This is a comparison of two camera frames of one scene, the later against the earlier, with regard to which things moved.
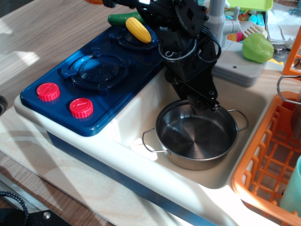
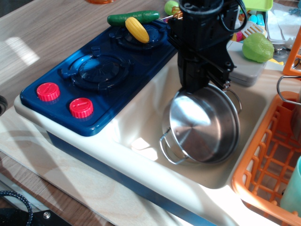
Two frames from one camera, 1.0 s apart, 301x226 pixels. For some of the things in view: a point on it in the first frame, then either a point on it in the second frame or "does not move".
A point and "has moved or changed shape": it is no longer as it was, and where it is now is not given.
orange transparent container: [96, 2] does not move
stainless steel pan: [194, 141] has moved or changed shape
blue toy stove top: [84, 93] does not move
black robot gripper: [189, 56] → [200, 36]
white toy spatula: [247, 28] does not move
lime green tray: [252, 5] does not move
